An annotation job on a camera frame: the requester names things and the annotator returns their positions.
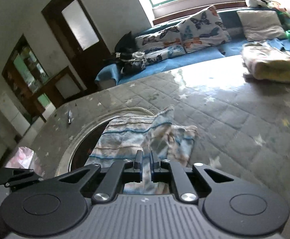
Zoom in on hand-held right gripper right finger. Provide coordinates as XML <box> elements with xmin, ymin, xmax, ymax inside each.
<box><xmin>150</xmin><ymin>151</ymin><xmax>235</xmax><ymax>203</ymax></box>

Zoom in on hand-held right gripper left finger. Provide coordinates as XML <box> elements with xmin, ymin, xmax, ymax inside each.
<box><xmin>56</xmin><ymin>150</ymin><xmax>143</xmax><ymax>203</ymax></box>

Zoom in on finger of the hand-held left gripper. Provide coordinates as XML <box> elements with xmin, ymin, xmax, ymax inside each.
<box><xmin>0</xmin><ymin>168</ymin><xmax>44</xmax><ymax>187</ymax></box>

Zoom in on striped blue pink cloth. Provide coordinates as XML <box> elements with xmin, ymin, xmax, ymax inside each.
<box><xmin>89</xmin><ymin>106</ymin><xmax>199</xmax><ymax>195</ymax></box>

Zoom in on pile of dark clothes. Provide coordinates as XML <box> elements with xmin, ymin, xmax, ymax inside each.
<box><xmin>104</xmin><ymin>51</ymin><xmax>146</xmax><ymax>74</ymax></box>

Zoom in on pink plastic bag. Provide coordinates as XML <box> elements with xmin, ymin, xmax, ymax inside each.
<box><xmin>5</xmin><ymin>146</ymin><xmax>39</xmax><ymax>177</ymax></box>

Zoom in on white appliance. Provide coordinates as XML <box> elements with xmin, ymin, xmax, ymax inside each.
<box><xmin>0</xmin><ymin>91</ymin><xmax>47</xmax><ymax>140</ymax></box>

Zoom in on grey quilted star table cover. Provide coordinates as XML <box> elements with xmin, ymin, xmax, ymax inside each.
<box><xmin>29</xmin><ymin>53</ymin><xmax>290</xmax><ymax>205</ymax></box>

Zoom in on dark wooden cabinet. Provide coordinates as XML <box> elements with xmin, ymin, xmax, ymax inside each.
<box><xmin>2</xmin><ymin>33</ymin><xmax>88</xmax><ymax>123</ymax></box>

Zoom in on butterfly print blanket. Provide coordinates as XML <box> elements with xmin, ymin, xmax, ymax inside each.
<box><xmin>144</xmin><ymin>45</ymin><xmax>186</xmax><ymax>65</ymax></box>

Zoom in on blue sofa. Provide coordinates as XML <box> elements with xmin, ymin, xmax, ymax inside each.
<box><xmin>95</xmin><ymin>6</ymin><xmax>290</xmax><ymax>90</ymax></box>

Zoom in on black bag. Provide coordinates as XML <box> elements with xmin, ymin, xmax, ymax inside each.
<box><xmin>115</xmin><ymin>31</ymin><xmax>137</xmax><ymax>54</ymax></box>

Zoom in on long butterfly print pillow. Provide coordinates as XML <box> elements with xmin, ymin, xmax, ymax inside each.
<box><xmin>135</xmin><ymin>26</ymin><xmax>185</xmax><ymax>53</ymax></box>

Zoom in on large butterfly print pillow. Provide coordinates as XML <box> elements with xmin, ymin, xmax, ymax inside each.
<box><xmin>176</xmin><ymin>5</ymin><xmax>231</xmax><ymax>53</ymax></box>

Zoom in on folded pastel cloth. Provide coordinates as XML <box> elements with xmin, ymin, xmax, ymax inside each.
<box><xmin>242</xmin><ymin>42</ymin><xmax>290</xmax><ymax>83</ymax></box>

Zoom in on dark wooden door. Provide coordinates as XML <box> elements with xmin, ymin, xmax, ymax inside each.
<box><xmin>41</xmin><ymin>0</ymin><xmax>112</xmax><ymax>92</ymax></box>

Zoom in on plain grey pillow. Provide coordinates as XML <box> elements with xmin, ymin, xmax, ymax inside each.
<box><xmin>237</xmin><ymin>9</ymin><xmax>288</xmax><ymax>42</ymax></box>

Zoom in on panda plush toy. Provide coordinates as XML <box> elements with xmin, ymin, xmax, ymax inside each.
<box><xmin>246</xmin><ymin>0</ymin><xmax>270</xmax><ymax>7</ymax></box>

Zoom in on colourful plush toy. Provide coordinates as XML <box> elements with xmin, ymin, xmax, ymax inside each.
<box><xmin>269</xmin><ymin>1</ymin><xmax>288</xmax><ymax>13</ymax></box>

